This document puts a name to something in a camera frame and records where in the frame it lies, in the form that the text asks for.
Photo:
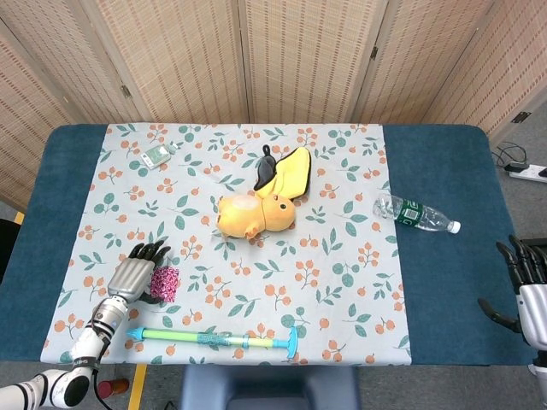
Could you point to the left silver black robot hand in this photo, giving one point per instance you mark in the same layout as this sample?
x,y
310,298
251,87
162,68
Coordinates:
x,y
130,279

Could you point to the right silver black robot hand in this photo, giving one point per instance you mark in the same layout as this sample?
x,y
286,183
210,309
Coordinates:
x,y
534,312

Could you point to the pink glitter pouch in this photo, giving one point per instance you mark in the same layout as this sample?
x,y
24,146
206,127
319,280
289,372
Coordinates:
x,y
166,284

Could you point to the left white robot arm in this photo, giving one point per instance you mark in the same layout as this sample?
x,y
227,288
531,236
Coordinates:
x,y
92,341

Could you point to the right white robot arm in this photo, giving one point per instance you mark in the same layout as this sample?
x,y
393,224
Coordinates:
x,y
539,363

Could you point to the green blue toy water pump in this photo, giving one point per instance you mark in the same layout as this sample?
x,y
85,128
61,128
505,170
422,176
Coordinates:
x,y
179,335

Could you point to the small green white box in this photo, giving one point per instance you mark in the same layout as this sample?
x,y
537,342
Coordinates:
x,y
154,156

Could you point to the floral print tablecloth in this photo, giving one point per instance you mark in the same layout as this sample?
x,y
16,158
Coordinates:
x,y
256,273

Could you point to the yellow plush duck toy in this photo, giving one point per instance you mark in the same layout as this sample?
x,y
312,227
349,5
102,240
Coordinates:
x,y
243,215

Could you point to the small white grey block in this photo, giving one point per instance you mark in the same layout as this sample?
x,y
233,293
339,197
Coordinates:
x,y
173,148

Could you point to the white power strip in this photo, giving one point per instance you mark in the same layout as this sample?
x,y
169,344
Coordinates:
x,y
527,173

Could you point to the clear plastic water bottle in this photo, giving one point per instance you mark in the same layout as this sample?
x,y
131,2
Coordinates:
x,y
410,212

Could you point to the dark blue table cover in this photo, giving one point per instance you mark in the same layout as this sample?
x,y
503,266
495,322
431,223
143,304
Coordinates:
x,y
448,171

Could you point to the blue padded chair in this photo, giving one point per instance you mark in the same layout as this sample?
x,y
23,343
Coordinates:
x,y
269,388

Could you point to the yellow black plush pouch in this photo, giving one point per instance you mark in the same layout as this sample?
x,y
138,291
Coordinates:
x,y
292,175

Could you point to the bamboo folding screen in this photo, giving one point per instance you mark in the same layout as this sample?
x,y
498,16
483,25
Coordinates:
x,y
192,64

